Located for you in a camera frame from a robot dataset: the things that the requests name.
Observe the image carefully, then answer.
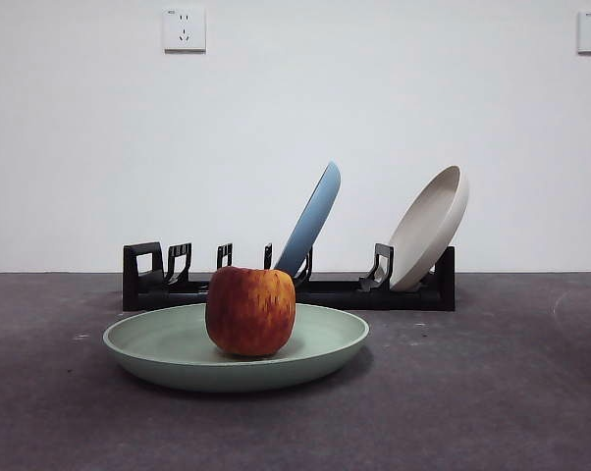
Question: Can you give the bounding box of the red yellow apple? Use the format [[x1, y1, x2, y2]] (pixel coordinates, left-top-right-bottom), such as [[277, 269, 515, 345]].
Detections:
[[205, 266, 297, 358]]

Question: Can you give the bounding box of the pale green plate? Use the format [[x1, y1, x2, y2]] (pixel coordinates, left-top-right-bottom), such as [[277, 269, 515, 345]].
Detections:
[[102, 301, 370, 393]]

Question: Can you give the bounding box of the pale blue plate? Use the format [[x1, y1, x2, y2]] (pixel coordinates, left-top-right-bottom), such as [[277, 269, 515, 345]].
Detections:
[[273, 160, 343, 277]]

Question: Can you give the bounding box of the black plate rack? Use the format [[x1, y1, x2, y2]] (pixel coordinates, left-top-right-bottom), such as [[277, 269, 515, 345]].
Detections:
[[122, 241, 457, 312]]

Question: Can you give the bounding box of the beige plate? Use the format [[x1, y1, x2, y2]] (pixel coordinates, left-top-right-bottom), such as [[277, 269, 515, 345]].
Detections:
[[387, 165, 471, 290]]

